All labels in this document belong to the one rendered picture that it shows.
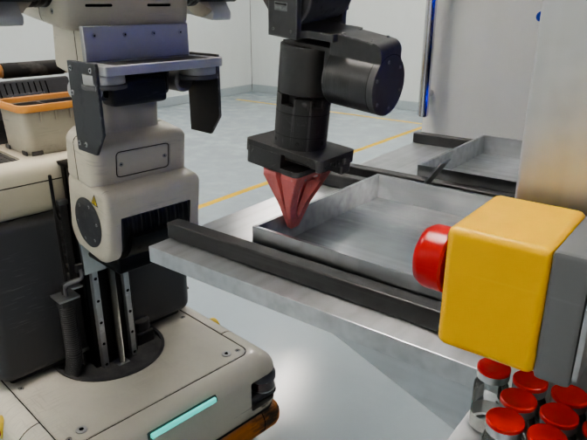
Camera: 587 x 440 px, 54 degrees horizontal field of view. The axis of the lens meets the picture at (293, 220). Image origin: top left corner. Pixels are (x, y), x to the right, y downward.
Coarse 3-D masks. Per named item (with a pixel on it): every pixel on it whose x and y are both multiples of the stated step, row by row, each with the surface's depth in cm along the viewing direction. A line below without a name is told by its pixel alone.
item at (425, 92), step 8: (432, 0) 130; (432, 8) 131; (432, 16) 131; (432, 24) 132; (424, 32) 134; (432, 32) 133; (424, 40) 134; (432, 40) 133; (424, 48) 134; (432, 48) 134; (424, 56) 135; (432, 56) 135; (424, 64) 135; (424, 72) 136; (424, 80) 136; (424, 88) 137; (424, 96) 138; (424, 104) 138; (424, 112) 139
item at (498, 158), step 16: (464, 144) 98; (480, 144) 104; (496, 144) 104; (512, 144) 102; (432, 160) 89; (464, 160) 99; (480, 160) 101; (496, 160) 101; (512, 160) 101; (448, 176) 84; (464, 176) 82; (480, 176) 81; (496, 176) 92; (512, 176) 92; (512, 192) 78
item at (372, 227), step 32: (352, 192) 76; (384, 192) 81; (416, 192) 78; (448, 192) 75; (256, 224) 63; (320, 224) 72; (352, 224) 72; (384, 224) 72; (416, 224) 72; (448, 224) 72; (320, 256) 58; (352, 256) 55; (384, 256) 63; (416, 288) 51
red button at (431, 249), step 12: (432, 228) 35; (444, 228) 35; (420, 240) 35; (432, 240) 34; (444, 240) 34; (420, 252) 34; (432, 252) 34; (444, 252) 34; (420, 264) 34; (432, 264) 34; (444, 264) 34; (420, 276) 34; (432, 276) 34; (432, 288) 35
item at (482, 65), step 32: (448, 0) 134; (480, 0) 131; (512, 0) 128; (448, 32) 136; (480, 32) 133; (512, 32) 130; (448, 64) 139; (480, 64) 135; (512, 64) 132; (448, 96) 141; (480, 96) 137; (512, 96) 134; (448, 128) 143; (480, 128) 139; (512, 128) 136
